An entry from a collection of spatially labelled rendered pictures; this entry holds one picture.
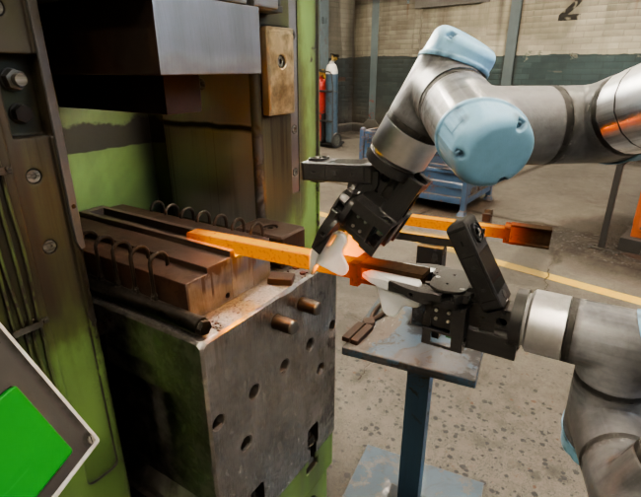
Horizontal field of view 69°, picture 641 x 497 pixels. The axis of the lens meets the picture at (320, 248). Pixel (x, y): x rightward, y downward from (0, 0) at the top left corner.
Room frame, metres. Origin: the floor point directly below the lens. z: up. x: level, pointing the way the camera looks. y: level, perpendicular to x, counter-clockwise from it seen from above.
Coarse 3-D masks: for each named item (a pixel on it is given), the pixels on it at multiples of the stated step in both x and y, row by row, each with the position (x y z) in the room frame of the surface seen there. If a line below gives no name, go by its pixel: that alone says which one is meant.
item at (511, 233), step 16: (416, 224) 1.04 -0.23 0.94; (432, 224) 1.02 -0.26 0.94; (448, 224) 1.00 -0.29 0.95; (480, 224) 0.99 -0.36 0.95; (496, 224) 0.99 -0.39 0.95; (512, 224) 0.95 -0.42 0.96; (528, 224) 0.95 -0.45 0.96; (512, 240) 0.95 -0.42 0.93; (528, 240) 0.94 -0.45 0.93; (544, 240) 0.93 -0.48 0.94
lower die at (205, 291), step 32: (96, 224) 0.87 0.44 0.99; (128, 224) 0.84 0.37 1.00; (192, 224) 0.87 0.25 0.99; (160, 256) 0.72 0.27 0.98; (192, 256) 0.70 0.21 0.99; (224, 256) 0.70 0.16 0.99; (128, 288) 0.70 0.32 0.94; (160, 288) 0.65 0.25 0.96; (192, 288) 0.63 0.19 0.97; (224, 288) 0.69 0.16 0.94
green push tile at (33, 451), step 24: (0, 408) 0.28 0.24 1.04; (24, 408) 0.30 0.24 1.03; (0, 432) 0.27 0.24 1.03; (24, 432) 0.28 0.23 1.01; (48, 432) 0.30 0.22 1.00; (0, 456) 0.26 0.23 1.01; (24, 456) 0.27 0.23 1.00; (48, 456) 0.28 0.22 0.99; (0, 480) 0.25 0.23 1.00; (24, 480) 0.26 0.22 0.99; (48, 480) 0.27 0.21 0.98
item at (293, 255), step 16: (208, 240) 0.74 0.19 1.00; (224, 240) 0.72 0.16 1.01; (240, 240) 0.72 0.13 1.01; (256, 240) 0.72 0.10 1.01; (256, 256) 0.69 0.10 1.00; (272, 256) 0.67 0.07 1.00; (288, 256) 0.65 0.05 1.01; (304, 256) 0.64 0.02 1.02; (352, 256) 0.62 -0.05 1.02; (368, 256) 0.61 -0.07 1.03; (352, 272) 0.58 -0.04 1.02; (400, 272) 0.56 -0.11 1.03; (416, 272) 0.55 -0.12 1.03
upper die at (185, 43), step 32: (96, 0) 0.68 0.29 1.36; (128, 0) 0.64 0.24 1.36; (160, 0) 0.63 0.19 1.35; (192, 0) 0.68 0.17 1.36; (64, 32) 0.72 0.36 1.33; (96, 32) 0.68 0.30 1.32; (128, 32) 0.65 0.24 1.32; (160, 32) 0.63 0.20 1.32; (192, 32) 0.67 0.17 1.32; (224, 32) 0.72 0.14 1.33; (256, 32) 0.78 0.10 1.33; (64, 64) 0.73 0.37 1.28; (96, 64) 0.69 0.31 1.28; (128, 64) 0.65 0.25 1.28; (160, 64) 0.62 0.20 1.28; (192, 64) 0.67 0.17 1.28; (224, 64) 0.72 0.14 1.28; (256, 64) 0.78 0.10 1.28
